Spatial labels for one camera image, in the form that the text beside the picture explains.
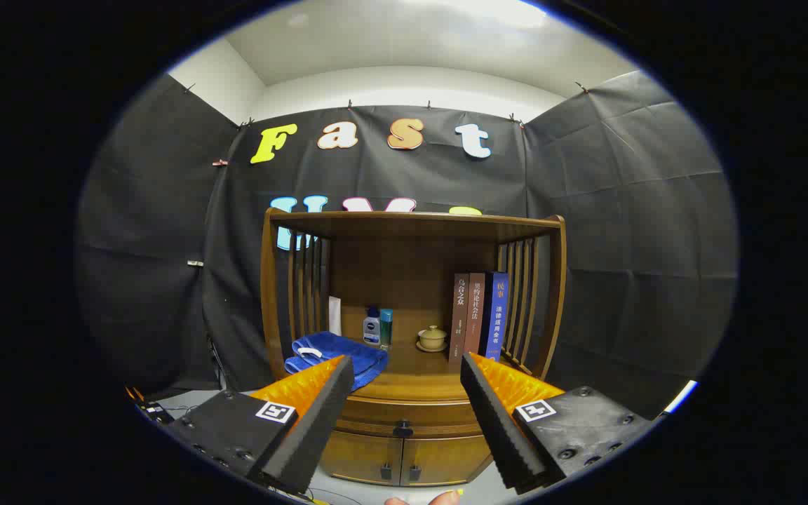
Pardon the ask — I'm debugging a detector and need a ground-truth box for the blue folded towel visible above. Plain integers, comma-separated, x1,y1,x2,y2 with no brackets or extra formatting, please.
285,331,389,391

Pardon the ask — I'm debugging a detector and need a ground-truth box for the dark brown book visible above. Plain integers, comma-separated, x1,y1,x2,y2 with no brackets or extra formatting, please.
449,274,471,364

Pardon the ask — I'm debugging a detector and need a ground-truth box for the wooden cabinet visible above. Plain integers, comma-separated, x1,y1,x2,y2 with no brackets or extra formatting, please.
260,208,567,488

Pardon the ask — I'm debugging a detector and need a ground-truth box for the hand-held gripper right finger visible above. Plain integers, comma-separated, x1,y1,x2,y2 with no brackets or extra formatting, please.
460,352,657,495

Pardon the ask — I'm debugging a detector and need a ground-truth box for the wooden cabinet door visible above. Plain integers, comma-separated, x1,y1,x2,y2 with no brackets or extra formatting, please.
320,431,405,486
400,436,492,487

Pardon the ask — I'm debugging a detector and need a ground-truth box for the wooden drawer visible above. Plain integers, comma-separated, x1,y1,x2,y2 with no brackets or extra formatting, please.
337,396,483,439

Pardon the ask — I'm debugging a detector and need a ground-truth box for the reddish brown book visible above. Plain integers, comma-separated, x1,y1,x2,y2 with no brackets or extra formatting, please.
464,273,487,357

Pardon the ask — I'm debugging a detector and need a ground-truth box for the wooden countertop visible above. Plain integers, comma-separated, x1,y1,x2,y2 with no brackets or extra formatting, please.
285,335,534,403

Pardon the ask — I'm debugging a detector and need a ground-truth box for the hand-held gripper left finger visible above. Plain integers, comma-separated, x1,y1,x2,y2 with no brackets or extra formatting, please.
166,355,355,495

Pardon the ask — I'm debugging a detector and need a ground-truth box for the beige lidded tea cup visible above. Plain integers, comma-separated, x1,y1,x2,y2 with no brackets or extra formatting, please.
416,325,448,353

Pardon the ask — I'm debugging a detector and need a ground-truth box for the blue book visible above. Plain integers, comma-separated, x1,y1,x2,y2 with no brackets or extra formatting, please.
478,272,510,362

